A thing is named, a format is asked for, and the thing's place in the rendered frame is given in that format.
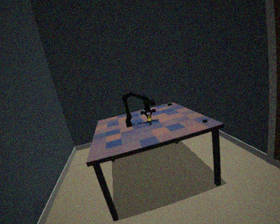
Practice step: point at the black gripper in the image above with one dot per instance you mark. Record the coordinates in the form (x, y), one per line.
(148, 110)

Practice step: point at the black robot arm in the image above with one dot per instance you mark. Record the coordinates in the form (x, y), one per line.
(145, 102)

